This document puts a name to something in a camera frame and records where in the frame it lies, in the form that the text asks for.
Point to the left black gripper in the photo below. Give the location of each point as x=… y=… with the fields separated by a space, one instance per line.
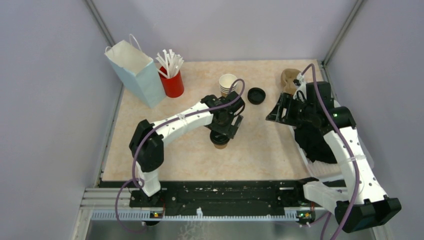
x=229 y=130

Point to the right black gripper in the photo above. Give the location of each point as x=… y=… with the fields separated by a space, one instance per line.
x=286 y=101

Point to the black plastic cup lid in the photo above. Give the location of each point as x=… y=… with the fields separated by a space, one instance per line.
x=218 y=138

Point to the brown paper coffee cup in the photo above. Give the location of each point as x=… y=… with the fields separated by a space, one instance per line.
x=220 y=146

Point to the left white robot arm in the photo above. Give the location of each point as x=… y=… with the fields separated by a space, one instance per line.
x=150 y=138

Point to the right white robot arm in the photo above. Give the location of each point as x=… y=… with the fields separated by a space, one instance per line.
x=365 y=204

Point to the brown cardboard cup carrier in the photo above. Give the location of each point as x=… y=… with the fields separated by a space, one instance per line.
x=287 y=78

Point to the stack of black lids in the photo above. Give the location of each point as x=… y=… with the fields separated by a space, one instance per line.
x=256 y=95

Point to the stack of paper cups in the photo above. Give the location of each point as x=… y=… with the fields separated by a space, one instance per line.
x=226 y=84

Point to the black cloth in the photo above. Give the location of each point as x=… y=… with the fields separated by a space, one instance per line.
x=312 y=142

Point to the red straw holder cup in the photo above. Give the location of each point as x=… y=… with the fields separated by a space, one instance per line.
x=174 y=86

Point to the white wrapped straws bundle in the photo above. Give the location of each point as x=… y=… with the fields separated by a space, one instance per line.
x=171 y=62

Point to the white plastic basket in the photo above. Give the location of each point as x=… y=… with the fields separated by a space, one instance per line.
x=326 y=172

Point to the light blue paper bag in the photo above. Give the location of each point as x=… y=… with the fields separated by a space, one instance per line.
x=136 y=70

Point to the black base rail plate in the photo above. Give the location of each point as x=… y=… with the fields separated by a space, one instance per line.
x=246 y=198

